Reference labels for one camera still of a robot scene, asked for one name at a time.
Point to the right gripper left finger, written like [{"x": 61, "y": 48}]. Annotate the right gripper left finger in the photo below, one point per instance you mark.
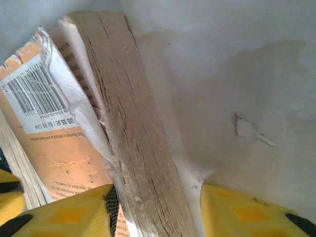
[{"x": 66, "y": 214}]

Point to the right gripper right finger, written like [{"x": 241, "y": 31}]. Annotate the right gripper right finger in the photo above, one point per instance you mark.
[{"x": 247, "y": 217}]

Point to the orange cover paperback book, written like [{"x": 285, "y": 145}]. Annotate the orange cover paperback book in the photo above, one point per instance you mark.
[{"x": 138, "y": 123}]

